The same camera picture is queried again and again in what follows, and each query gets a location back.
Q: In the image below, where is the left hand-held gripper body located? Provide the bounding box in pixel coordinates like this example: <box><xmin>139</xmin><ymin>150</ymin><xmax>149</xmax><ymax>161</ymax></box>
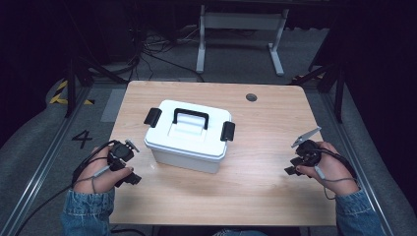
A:
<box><xmin>107</xmin><ymin>139</ymin><xmax>141</xmax><ymax>172</ymax></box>

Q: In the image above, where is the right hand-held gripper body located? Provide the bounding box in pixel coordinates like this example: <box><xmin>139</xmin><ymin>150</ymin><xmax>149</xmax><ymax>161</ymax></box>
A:
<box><xmin>290</xmin><ymin>126</ymin><xmax>323</xmax><ymax>167</ymax></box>

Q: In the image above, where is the white lidded storage box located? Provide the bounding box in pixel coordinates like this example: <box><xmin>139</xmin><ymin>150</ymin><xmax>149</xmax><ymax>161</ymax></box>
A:
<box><xmin>143</xmin><ymin>99</ymin><xmax>236</xmax><ymax>174</ymax></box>

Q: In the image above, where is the person's right hand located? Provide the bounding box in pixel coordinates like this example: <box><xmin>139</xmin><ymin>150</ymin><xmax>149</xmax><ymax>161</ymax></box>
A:
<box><xmin>295</xmin><ymin>141</ymin><xmax>360</xmax><ymax>197</ymax></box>

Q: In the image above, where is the person's left hand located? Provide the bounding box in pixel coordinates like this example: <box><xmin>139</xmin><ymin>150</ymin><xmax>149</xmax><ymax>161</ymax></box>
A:
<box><xmin>72</xmin><ymin>146</ymin><xmax>135</xmax><ymax>195</ymax></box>

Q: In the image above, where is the black tripod stand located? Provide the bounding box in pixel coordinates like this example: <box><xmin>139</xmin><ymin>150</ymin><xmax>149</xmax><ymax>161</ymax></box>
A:
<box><xmin>64</xmin><ymin>53</ymin><xmax>130</xmax><ymax>119</ymax></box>
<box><xmin>289</xmin><ymin>60</ymin><xmax>346</xmax><ymax>125</ymax></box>

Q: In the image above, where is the person's denim knee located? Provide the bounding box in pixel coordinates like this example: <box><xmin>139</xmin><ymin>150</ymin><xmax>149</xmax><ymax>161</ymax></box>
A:
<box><xmin>211</xmin><ymin>228</ymin><xmax>268</xmax><ymax>236</ymax></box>

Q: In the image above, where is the grey left gripper cord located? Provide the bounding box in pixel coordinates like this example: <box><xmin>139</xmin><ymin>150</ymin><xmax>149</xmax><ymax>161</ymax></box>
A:
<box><xmin>74</xmin><ymin>164</ymin><xmax>112</xmax><ymax>195</ymax></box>

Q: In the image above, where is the grey gripper cord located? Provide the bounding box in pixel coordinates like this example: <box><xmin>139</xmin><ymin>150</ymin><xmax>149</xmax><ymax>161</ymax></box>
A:
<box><xmin>314</xmin><ymin>165</ymin><xmax>359</xmax><ymax>201</ymax></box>
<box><xmin>74</xmin><ymin>164</ymin><xmax>112</xmax><ymax>195</ymax></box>

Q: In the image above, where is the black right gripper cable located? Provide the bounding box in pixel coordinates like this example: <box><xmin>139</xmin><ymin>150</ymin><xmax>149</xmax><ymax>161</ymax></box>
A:
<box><xmin>309</xmin><ymin>147</ymin><xmax>359</xmax><ymax>181</ymax></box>

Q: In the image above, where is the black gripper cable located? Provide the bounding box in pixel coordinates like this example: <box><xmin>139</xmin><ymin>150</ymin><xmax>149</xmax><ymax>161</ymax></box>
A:
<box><xmin>309</xmin><ymin>147</ymin><xmax>359</xmax><ymax>181</ymax></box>
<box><xmin>13</xmin><ymin>140</ymin><xmax>118</xmax><ymax>236</ymax></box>

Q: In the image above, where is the grey right gripper cord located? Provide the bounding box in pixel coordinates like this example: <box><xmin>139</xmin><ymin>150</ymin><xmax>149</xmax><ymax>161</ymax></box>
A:
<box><xmin>314</xmin><ymin>165</ymin><xmax>359</xmax><ymax>201</ymax></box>

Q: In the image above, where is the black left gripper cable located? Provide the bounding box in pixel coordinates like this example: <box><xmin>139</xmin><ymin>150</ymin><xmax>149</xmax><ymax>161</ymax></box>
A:
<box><xmin>13</xmin><ymin>140</ymin><xmax>118</xmax><ymax>236</ymax></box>

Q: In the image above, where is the metal floor rail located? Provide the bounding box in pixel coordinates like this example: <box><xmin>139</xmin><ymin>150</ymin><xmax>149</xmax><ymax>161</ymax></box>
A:
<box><xmin>0</xmin><ymin>86</ymin><xmax>93</xmax><ymax>236</ymax></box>
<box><xmin>318</xmin><ymin>91</ymin><xmax>395</xmax><ymax>236</ymax></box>

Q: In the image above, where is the bundle of floor cables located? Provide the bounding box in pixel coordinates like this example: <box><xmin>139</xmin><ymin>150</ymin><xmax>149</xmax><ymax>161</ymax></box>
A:
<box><xmin>129</xmin><ymin>23</ymin><xmax>206</xmax><ymax>84</ymax></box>

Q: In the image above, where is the white metal stand frame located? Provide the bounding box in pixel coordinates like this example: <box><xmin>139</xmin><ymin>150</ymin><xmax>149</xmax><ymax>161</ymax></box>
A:
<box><xmin>195</xmin><ymin>4</ymin><xmax>290</xmax><ymax>78</ymax></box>

